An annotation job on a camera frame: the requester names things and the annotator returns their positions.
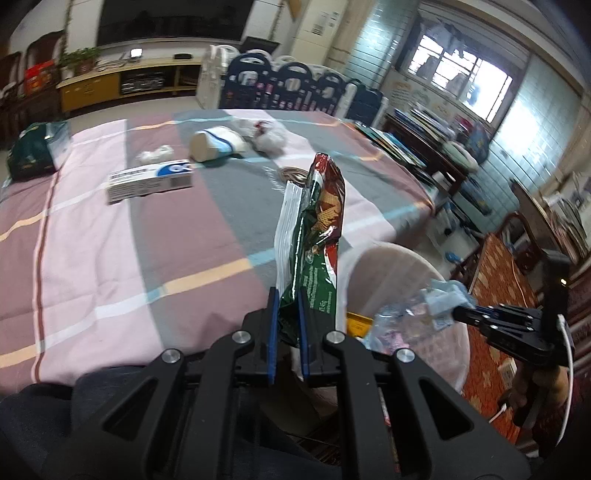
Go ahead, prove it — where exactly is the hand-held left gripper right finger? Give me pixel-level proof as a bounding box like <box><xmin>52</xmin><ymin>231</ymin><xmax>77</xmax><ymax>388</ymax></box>
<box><xmin>297</xmin><ymin>286</ymin><xmax>533</xmax><ymax>480</ymax></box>

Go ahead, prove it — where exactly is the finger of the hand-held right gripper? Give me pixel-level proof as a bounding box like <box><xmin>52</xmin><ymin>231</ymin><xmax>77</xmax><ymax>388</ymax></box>
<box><xmin>475</xmin><ymin>303</ymin><xmax>542</xmax><ymax>325</ymax></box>
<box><xmin>451</xmin><ymin>306</ymin><xmax>514</xmax><ymax>331</ymax></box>

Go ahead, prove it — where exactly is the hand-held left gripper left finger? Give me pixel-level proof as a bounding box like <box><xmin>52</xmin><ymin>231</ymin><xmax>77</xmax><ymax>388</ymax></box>
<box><xmin>44</xmin><ymin>286</ymin><xmax>280</xmax><ymax>480</ymax></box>

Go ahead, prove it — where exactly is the clear plastic wrapper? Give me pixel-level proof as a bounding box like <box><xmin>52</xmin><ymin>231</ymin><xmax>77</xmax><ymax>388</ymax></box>
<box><xmin>369</xmin><ymin>279</ymin><xmax>477</xmax><ymax>352</ymax></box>

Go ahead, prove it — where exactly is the white plastic trash bin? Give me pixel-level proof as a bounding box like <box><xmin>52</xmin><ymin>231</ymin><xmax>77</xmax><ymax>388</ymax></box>
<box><xmin>339</xmin><ymin>244</ymin><xmax>472</xmax><ymax>398</ymax></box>

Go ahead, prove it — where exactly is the green red snack wrapper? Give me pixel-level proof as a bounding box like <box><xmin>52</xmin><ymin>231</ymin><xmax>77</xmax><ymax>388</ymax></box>
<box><xmin>273</xmin><ymin>153</ymin><xmax>347</xmax><ymax>348</ymax></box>

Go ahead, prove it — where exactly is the person's right hand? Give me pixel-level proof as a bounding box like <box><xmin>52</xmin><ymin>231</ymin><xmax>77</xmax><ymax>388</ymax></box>
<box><xmin>508</xmin><ymin>364</ymin><xmax>571</xmax><ymax>417</ymax></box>

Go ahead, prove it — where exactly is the red patterned seat cushion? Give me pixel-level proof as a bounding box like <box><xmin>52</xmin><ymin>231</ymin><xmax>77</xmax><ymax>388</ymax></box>
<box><xmin>462</xmin><ymin>233</ymin><xmax>591</xmax><ymax>462</ymax></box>

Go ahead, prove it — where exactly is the yellow packet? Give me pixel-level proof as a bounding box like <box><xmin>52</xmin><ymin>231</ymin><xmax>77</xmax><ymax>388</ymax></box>
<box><xmin>346</xmin><ymin>312</ymin><xmax>375</xmax><ymax>341</ymax></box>

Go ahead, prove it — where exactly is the checked pink grey tablecloth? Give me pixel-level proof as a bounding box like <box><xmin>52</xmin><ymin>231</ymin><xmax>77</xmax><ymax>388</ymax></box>
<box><xmin>0</xmin><ymin>108</ymin><xmax>439</xmax><ymax>385</ymax></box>

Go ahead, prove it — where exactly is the low shelf with books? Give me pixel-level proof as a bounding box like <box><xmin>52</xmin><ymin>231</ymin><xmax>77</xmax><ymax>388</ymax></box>
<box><xmin>355</xmin><ymin>105</ymin><xmax>491</xmax><ymax>219</ymax></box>

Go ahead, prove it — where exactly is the white blue paper cup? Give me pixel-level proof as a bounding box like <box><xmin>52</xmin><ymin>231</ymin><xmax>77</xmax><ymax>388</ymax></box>
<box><xmin>190</xmin><ymin>126</ymin><xmax>250</xmax><ymax>164</ymax></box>

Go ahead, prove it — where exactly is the white medicine box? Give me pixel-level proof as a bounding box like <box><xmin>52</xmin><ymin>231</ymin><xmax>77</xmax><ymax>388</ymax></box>
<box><xmin>106</xmin><ymin>159</ymin><xmax>194</xmax><ymax>206</ymax></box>

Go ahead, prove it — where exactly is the white plastic bag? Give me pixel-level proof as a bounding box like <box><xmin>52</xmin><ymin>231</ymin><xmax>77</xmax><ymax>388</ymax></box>
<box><xmin>249</xmin><ymin>119</ymin><xmax>290</xmax><ymax>154</ymax></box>

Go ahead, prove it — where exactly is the crumpled white tissue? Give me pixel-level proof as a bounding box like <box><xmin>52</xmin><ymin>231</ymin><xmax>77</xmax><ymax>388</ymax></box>
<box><xmin>136</xmin><ymin>145</ymin><xmax>174</xmax><ymax>164</ymax></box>

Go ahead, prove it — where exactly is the person's right leg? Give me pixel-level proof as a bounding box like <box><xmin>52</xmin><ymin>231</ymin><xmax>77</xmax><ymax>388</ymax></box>
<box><xmin>0</xmin><ymin>364</ymin><xmax>185</xmax><ymax>480</ymax></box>

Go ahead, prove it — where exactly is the window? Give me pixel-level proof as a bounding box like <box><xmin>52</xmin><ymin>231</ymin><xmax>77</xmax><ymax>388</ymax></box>
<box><xmin>405</xmin><ymin>13</ymin><xmax>514</xmax><ymax>121</ymax></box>

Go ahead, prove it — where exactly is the white plastic fence panel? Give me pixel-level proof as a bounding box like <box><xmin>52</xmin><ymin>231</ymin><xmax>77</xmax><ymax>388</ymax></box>
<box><xmin>196</xmin><ymin>44</ymin><xmax>232</xmax><ymax>110</ymax></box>

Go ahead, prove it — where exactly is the dark green gift bag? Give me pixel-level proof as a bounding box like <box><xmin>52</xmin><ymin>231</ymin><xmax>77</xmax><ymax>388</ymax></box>
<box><xmin>6</xmin><ymin>121</ymin><xmax>73</xmax><ymax>181</ymax></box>

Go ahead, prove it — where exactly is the wooden television cabinet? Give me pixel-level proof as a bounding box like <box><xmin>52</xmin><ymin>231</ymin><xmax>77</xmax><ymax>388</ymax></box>
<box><xmin>57</xmin><ymin>58</ymin><xmax>206</xmax><ymax>114</ymax></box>

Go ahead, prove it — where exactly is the cream standing air conditioner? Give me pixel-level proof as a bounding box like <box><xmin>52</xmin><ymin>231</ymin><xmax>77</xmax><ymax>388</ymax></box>
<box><xmin>291</xmin><ymin>0</ymin><xmax>352</xmax><ymax>71</ymax></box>

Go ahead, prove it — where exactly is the black flat television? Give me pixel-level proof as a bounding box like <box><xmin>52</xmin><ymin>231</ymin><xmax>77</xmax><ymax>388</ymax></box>
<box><xmin>97</xmin><ymin>0</ymin><xmax>256</xmax><ymax>48</ymax></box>

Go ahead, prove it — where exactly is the potted green plant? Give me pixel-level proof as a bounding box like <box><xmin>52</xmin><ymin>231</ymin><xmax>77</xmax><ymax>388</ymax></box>
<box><xmin>57</xmin><ymin>46</ymin><xmax>103</xmax><ymax>77</ymax></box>

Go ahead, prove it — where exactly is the orange gift box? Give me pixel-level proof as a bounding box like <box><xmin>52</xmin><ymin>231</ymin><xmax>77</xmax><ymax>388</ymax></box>
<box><xmin>23</xmin><ymin>62</ymin><xmax>59</xmax><ymax>96</ymax></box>

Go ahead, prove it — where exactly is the dark wooden armchair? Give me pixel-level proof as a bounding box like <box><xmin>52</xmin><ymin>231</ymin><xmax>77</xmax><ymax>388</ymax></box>
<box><xmin>24</xmin><ymin>30</ymin><xmax>66</xmax><ymax>121</ymax></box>
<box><xmin>0</xmin><ymin>51</ymin><xmax>28</xmax><ymax>139</ymax></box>

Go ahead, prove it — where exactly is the white cable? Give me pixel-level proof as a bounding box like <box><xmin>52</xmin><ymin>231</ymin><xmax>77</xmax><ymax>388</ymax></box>
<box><xmin>489</xmin><ymin>314</ymin><xmax>576</xmax><ymax>422</ymax></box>

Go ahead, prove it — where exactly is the coiled brown cord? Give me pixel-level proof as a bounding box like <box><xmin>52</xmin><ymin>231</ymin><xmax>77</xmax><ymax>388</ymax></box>
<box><xmin>276</xmin><ymin>165</ymin><xmax>315</xmax><ymax>186</ymax></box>

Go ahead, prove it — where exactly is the colourful wall chart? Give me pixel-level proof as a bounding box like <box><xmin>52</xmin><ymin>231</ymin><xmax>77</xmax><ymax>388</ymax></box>
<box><xmin>382</xmin><ymin>74</ymin><xmax>445</xmax><ymax>117</ymax></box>

